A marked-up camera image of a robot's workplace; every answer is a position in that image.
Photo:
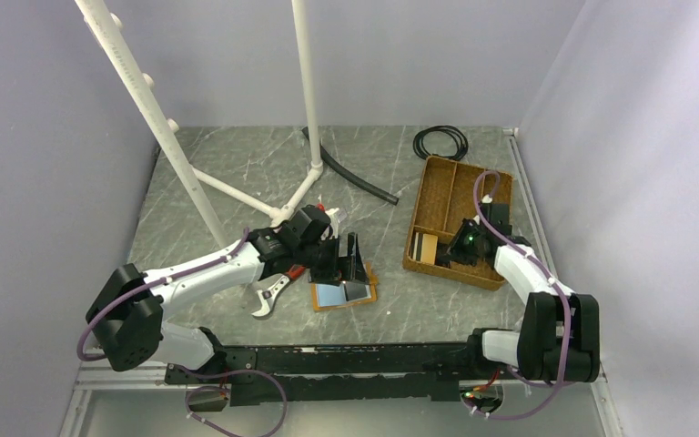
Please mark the white PVC pipe frame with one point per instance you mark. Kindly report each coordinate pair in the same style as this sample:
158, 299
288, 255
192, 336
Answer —
106, 29

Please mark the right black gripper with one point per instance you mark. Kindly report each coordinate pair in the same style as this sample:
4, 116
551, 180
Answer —
454, 251

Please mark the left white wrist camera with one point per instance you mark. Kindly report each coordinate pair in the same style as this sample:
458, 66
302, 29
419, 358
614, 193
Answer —
336, 216

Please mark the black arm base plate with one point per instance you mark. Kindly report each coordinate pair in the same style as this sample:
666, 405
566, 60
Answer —
437, 371

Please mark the black VIP credit card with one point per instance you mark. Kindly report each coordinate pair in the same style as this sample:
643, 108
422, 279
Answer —
354, 291

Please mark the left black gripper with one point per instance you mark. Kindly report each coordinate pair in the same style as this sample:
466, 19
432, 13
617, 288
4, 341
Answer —
331, 273

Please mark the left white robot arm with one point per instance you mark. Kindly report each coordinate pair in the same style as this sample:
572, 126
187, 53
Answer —
127, 323

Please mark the red handled adjustable wrench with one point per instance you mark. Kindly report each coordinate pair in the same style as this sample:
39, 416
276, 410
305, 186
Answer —
268, 297

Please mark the aluminium extrusion rail frame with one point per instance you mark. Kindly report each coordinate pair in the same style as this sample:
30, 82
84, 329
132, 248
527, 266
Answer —
479, 399

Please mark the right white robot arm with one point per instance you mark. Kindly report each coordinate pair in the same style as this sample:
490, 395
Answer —
558, 340

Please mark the brown woven divided tray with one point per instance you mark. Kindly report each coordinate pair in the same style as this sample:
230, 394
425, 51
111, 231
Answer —
444, 199

